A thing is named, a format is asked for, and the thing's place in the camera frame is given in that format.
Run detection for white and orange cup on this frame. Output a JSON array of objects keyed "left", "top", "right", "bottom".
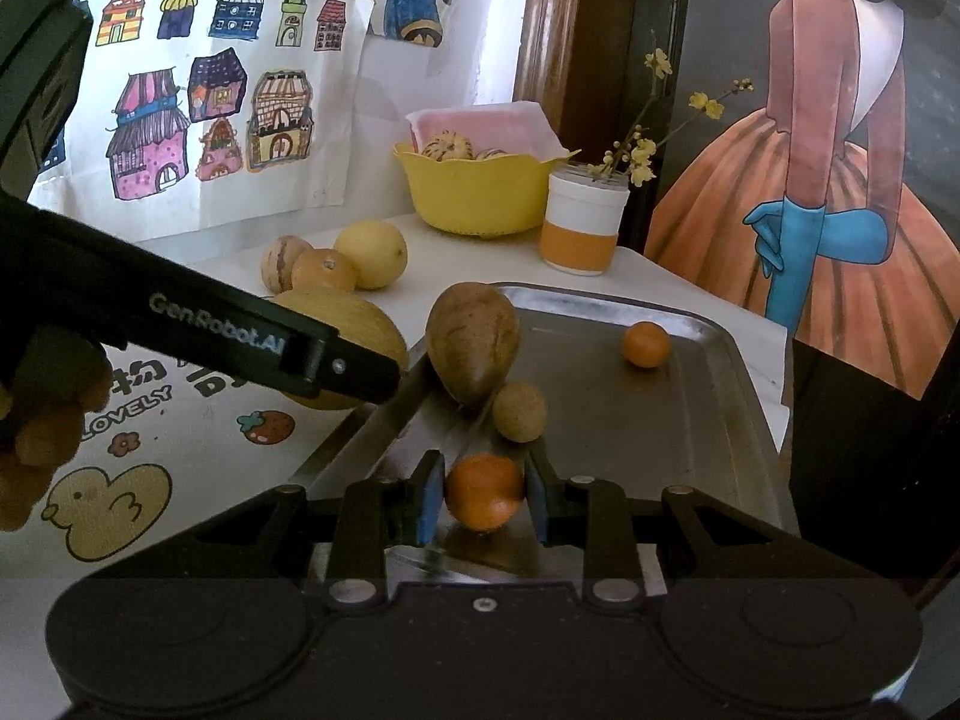
[{"left": 539, "top": 166, "right": 630, "bottom": 275}]

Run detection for yellow plastic bowl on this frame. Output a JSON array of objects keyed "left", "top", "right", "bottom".
[{"left": 394, "top": 143, "right": 574, "bottom": 239}]

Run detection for yellow flower sprig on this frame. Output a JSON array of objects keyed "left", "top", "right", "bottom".
[{"left": 586, "top": 44, "right": 757, "bottom": 187}]

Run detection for large orange kumquat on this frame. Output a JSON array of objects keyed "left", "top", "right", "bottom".
[{"left": 444, "top": 454, "right": 524, "bottom": 533}]

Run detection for yellow lemon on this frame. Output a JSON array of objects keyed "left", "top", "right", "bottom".
[{"left": 334, "top": 220, "right": 409, "bottom": 291}]

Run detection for orange brown fruit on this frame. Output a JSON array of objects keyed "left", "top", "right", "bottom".
[{"left": 291, "top": 249, "right": 358, "bottom": 293}]

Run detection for pink napkin in bowl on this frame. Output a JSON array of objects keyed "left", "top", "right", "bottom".
[{"left": 407, "top": 101, "right": 569, "bottom": 163}]

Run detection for small brown kiwi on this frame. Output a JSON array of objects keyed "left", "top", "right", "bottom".
[{"left": 491, "top": 382, "right": 548, "bottom": 444}]

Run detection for striped tan fruit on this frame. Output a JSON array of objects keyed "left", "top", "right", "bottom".
[{"left": 260, "top": 236, "right": 313, "bottom": 294}]

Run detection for metal tray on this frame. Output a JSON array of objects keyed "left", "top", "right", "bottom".
[{"left": 295, "top": 283, "right": 797, "bottom": 532}]

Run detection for wooden door frame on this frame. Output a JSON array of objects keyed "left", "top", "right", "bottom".
[{"left": 514, "top": 0, "right": 579, "bottom": 132}]

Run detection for girl poster painting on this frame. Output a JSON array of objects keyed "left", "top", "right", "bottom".
[{"left": 646, "top": 0, "right": 958, "bottom": 397}]

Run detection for brown round melon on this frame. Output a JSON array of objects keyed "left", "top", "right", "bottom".
[{"left": 272, "top": 286, "right": 409, "bottom": 372}]

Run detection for small orange kumquat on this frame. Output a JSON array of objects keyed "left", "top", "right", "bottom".
[{"left": 622, "top": 322, "right": 672, "bottom": 369}]

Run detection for house drawings paper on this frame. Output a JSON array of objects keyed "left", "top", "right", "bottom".
[{"left": 29, "top": 0, "right": 374, "bottom": 242}]

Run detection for left hand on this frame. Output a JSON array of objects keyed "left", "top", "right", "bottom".
[{"left": 2, "top": 355, "right": 112, "bottom": 532}]

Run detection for brown pointed mango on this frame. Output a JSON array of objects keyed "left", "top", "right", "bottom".
[{"left": 425, "top": 281, "right": 521, "bottom": 405}]

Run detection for striped fruit in bowl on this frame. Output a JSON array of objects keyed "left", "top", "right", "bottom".
[
  {"left": 473, "top": 148, "right": 509, "bottom": 161},
  {"left": 420, "top": 130, "right": 473, "bottom": 163}
]

